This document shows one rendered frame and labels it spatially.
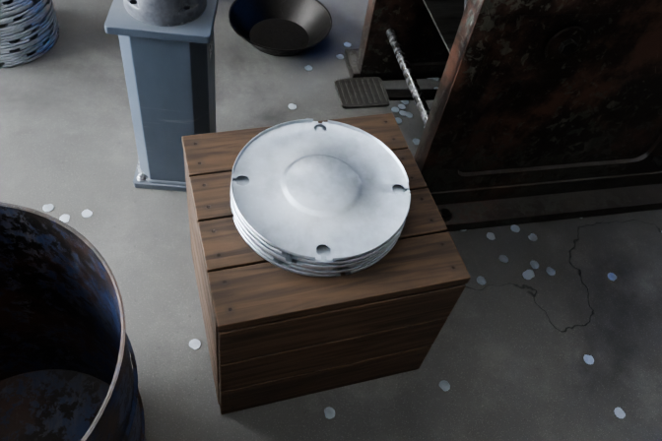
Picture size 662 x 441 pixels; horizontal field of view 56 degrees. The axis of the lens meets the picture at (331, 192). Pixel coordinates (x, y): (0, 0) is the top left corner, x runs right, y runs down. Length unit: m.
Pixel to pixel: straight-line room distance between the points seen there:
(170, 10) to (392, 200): 0.52
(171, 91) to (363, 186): 0.47
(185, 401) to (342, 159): 0.54
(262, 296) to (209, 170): 0.26
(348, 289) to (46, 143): 0.94
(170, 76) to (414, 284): 0.62
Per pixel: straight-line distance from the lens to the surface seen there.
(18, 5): 1.79
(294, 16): 2.00
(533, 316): 1.47
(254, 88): 1.76
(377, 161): 1.06
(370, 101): 1.52
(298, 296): 0.94
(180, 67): 1.25
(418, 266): 1.01
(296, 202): 0.98
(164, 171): 1.48
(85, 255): 0.89
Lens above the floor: 1.17
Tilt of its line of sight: 50 degrees down
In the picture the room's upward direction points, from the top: 11 degrees clockwise
